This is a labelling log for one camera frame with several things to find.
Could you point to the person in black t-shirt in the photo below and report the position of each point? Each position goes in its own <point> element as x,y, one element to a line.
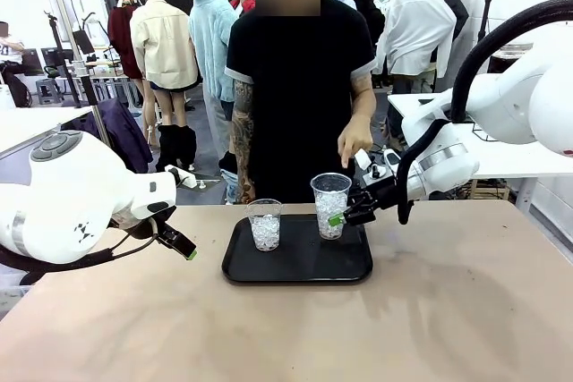
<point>300,87</point>

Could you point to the black stand with clamp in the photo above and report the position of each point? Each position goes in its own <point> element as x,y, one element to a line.
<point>82,82</point>

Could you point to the white table with frame post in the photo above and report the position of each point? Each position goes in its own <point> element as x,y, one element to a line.
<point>31,124</point>

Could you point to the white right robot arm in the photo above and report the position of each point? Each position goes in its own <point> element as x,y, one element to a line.
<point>506,104</point>

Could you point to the mannequin in white shirt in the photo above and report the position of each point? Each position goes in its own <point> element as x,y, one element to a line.
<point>416,37</point>

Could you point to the tall clear cup with ice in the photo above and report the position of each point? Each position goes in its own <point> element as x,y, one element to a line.
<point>330,203</point>

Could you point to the mannequin in black jacket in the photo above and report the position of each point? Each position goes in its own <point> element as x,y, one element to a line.
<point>362,2</point>

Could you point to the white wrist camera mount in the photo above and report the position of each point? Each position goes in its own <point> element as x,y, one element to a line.
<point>373,172</point>
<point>183,176</point>

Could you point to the mannequin in dark red garment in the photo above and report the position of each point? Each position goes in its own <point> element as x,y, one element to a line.
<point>123,42</point>

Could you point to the person's tattooed right forearm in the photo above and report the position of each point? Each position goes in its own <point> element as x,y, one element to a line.
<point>242,154</point>

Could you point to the mannequin in cream jacket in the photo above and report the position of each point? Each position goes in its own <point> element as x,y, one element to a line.
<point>163,46</point>

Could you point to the short clear cup with ice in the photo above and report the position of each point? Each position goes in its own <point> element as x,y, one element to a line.
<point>265,230</point>

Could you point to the wooden pallet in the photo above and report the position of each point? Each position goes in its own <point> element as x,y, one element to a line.
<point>488,189</point>

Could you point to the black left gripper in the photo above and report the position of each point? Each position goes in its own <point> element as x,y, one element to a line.
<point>166,232</point>

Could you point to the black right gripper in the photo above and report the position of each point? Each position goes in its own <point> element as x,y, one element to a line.
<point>385,194</point>

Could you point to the seated person in white shirt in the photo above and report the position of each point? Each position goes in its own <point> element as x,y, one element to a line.
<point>10,55</point>

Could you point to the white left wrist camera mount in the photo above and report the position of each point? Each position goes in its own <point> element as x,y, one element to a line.
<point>183,176</point>

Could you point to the person's left forearm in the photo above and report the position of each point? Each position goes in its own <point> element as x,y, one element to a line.
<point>365,109</point>

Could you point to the grey plastic stool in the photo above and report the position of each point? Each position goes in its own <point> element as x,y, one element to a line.
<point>47,91</point>

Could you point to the mannequin in light blue fleece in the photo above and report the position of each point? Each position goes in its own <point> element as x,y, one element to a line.
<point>210,51</point>

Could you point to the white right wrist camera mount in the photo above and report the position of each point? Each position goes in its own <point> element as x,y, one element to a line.
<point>373,172</point>

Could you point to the mannequin in black-white coat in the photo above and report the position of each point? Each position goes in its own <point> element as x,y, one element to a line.
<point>454,11</point>

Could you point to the dark purple jacket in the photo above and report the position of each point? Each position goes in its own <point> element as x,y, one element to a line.
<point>125,136</point>

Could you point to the silver metal frame post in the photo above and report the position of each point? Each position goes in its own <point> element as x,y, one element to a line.
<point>74,24</point>

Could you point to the person's left hand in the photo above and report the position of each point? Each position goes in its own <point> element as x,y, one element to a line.
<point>356,140</point>

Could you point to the blue denim garment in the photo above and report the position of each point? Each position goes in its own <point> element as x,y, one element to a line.
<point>232,187</point>

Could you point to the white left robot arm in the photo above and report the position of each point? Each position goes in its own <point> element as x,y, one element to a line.
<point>67,203</point>

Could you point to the black tripod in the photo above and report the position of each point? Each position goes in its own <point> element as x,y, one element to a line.
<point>487,11</point>

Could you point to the person's right hand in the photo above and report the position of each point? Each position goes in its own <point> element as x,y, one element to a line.
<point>244,192</point>

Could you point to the black plastic serving tray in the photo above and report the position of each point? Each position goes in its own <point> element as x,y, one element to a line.
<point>295,265</point>

